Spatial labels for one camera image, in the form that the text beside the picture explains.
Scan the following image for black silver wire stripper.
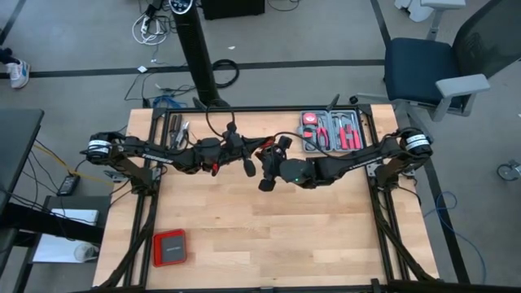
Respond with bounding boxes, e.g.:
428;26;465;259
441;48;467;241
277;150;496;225
174;120;191;148

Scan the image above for black side stand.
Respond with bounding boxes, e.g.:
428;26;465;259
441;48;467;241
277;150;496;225
0;195;112;293

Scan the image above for black power adapter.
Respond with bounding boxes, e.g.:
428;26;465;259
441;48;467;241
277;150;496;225
56;173;81;198

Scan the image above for white power strip cables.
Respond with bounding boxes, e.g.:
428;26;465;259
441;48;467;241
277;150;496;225
131;11;169;46

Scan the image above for black floor box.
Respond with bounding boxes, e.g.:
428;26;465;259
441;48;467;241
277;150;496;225
200;0;266;21

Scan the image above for black pliers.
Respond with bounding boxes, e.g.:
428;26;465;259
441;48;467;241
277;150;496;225
168;113;183;150

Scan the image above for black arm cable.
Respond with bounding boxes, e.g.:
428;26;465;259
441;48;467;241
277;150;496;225
205;98;237;139
273;130;339;158

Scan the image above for red-rimmed black box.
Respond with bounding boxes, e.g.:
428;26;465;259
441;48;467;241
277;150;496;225
152;228;188;268

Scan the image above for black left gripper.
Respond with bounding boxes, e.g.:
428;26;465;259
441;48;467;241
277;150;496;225
222;120;269;178

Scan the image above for yellow cable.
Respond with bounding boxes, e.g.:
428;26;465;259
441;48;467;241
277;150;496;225
32;142;116;189

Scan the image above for grey hammer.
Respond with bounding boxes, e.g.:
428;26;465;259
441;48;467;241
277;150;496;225
331;113;347;150

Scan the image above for clear plastic cup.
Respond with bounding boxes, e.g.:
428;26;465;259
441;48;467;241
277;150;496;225
73;242;100;263

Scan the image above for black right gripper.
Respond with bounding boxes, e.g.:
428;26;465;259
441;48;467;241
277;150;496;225
255;136;294;193

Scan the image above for black desk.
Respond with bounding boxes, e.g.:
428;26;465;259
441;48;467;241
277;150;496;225
0;108;45;212

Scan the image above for white sneaker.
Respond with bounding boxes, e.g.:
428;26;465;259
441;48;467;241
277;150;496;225
4;59;32;90

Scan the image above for blue floor cable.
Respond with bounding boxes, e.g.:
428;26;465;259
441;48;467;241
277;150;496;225
151;94;189;110
422;190;488;286

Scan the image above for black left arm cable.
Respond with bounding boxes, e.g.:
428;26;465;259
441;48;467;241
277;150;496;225
205;98;237;139

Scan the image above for grey tool kit case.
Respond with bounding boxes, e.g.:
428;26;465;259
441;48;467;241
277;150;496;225
296;109;365;154

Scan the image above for white chair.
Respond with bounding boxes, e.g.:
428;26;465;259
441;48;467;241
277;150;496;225
394;0;467;42

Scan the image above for black tower fan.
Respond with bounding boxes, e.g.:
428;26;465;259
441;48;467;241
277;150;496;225
169;0;229;110

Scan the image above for black coiled floor cable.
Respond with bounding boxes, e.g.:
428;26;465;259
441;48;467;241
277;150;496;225
211;59;240;90

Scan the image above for white paper sheet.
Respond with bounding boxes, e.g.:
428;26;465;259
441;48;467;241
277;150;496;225
31;208;100;264

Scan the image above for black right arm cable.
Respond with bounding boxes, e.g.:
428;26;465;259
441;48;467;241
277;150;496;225
273;130;339;158

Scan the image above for grey caster wheel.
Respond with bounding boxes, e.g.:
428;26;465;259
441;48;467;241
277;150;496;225
496;160;521;182

